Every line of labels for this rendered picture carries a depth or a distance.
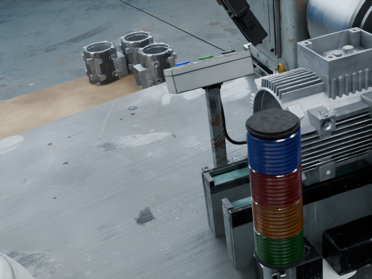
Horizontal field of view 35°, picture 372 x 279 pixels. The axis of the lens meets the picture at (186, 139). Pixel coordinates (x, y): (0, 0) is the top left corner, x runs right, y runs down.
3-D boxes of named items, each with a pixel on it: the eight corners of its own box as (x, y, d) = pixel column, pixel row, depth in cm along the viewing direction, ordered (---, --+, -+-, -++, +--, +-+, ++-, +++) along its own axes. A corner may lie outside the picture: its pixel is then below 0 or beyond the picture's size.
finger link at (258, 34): (244, 3, 97) (246, 4, 96) (266, 34, 100) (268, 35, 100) (231, 15, 97) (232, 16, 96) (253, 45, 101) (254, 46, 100)
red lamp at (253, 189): (287, 174, 73) (286, 142, 71) (311, 199, 68) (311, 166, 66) (242, 187, 72) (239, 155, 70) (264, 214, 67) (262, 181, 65)
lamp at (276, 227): (288, 203, 75) (287, 174, 73) (312, 230, 70) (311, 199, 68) (245, 217, 74) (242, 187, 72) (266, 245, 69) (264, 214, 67)
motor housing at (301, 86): (341, 126, 121) (342, 37, 111) (401, 171, 105) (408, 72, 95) (252, 153, 116) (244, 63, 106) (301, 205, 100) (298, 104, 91)
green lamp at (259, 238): (289, 231, 78) (288, 203, 75) (313, 259, 73) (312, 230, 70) (247, 244, 76) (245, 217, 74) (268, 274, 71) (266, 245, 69)
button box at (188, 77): (243, 73, 128) (238, 49, 127) (256, 73, 121) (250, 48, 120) (168, 93, 124) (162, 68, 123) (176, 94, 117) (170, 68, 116)
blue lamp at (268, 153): (286, 142, 71) (284, 109, 69) (311, 166, 66) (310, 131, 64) (239, 155, 70) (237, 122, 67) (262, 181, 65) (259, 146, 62)
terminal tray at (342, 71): (354, 63, 110) (355, 26, 106) (391, 83, 101) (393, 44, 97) (296, 79, 107) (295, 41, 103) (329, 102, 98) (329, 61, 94)
